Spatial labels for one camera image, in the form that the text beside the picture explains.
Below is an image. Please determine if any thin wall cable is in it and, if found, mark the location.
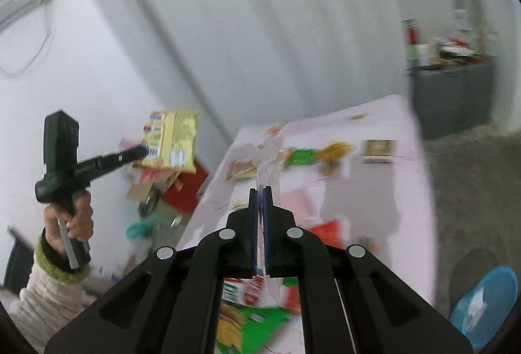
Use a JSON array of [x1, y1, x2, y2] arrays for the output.
[[0, 4, 56, 75]]

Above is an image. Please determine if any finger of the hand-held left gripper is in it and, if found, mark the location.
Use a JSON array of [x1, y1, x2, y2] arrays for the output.
[[77, 146, 148, 181]]

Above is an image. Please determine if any blue plastic basin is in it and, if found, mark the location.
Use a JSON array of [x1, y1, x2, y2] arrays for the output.
[[450, 265, 518, 342]]

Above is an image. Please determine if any yellow snack packet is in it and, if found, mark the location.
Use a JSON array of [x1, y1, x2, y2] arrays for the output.
[[134, 108, 200, 174]]

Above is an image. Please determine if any teal plastic bag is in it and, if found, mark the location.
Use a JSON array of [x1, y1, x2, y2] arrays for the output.
[[125, 220, 155, 241]]

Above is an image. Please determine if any person's left forearm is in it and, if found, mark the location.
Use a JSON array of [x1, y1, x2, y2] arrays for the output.
[[8, 230, 98, 350]]

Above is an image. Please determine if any cardboard piece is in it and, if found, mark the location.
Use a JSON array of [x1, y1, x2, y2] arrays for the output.
[[126, 179, 155, 202]]

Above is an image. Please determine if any red box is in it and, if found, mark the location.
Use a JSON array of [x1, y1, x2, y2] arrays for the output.
[[163, 159, 210, 214]]

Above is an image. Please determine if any grey cabinet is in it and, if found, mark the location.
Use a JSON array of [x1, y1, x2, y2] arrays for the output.
[[409, 61, 499, 141]]

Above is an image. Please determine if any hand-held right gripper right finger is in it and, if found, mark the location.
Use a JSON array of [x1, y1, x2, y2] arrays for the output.
[[264, 186, 475, 354]]

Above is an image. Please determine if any red white snack packet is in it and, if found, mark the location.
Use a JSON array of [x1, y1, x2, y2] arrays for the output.
[[222, 278, 302, 314]]

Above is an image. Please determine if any gold white small box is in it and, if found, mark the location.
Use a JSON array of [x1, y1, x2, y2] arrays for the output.
[[360, 139, 397, 163]]

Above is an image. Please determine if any pink printed tablecloth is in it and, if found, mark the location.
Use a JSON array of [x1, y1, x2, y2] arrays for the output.
[[177, 94, 438, 354]]

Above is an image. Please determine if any green candy wrapper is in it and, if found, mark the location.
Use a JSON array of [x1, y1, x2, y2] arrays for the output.
[[285, 148, 318, 170]]

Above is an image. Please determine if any person's left hand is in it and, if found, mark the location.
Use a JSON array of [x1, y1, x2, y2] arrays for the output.
[[44, 191, 94, 257]]

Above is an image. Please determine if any yellow candy wrapper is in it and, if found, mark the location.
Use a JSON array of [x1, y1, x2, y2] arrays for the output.
[[317, 142, 355, 176]]

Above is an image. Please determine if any dark chair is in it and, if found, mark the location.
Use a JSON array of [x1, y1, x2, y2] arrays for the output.
[[4, 226, 35, 293]]

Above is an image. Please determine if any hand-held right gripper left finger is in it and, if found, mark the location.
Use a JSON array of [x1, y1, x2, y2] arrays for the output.
[[44, 187, 264, 354]]

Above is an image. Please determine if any green chip bag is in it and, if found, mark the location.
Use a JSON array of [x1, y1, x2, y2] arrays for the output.
[[216, 303, 291, 353]]

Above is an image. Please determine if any clear plastic wrapper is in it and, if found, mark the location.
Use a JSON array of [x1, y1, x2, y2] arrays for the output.
[[244, 140, 286, 192]]

